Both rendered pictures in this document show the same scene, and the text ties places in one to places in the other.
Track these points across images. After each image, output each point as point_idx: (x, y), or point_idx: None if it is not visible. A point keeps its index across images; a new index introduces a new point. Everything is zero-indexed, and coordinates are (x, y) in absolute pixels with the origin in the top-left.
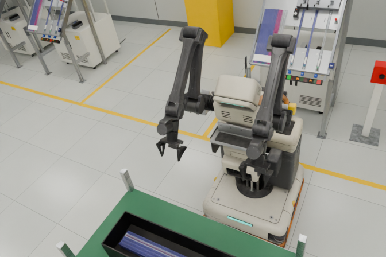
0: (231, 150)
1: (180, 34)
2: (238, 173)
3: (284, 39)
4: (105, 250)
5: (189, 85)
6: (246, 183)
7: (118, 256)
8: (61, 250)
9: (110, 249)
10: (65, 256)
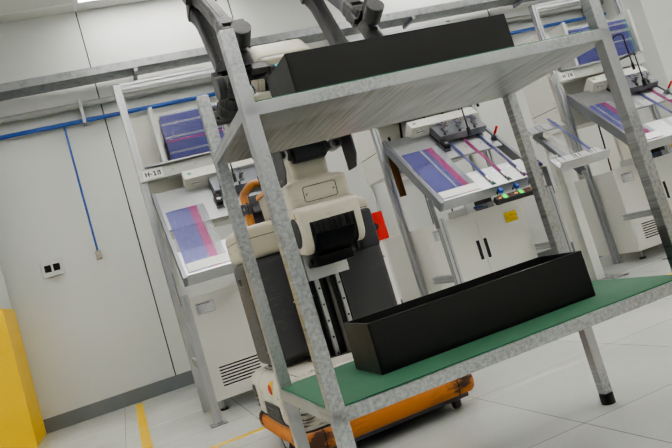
0: (303, 183)
1: None
2: (332, 227)
3: None
4: (294, 77)
5: (215, 58)
6: (334, 343)
7: (324, 65)
8: (235, 36)
9: (306, 55)
10: (239, 60)
